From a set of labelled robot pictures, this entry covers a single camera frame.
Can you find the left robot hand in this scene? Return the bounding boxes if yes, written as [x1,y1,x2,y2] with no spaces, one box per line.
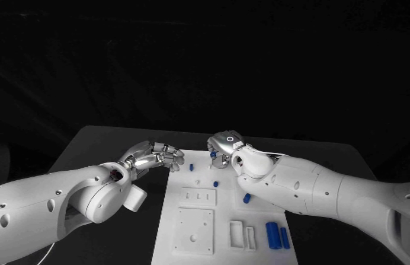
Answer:
[120,141,186,177]

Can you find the white task board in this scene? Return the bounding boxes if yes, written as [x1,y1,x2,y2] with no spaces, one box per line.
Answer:
[150,149,300,265]

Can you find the white cable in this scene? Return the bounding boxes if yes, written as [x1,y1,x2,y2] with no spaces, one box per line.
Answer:
[35,242,57,265]

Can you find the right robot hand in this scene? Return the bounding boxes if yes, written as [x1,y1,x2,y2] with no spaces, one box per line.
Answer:
[206,129,246,170]

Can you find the thin blue long cylinder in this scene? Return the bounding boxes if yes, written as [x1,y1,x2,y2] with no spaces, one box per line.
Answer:
[280,226,291,250]

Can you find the thick blue long cylinder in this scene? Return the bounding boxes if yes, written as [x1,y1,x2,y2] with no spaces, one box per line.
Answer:
[265,222,284,250]

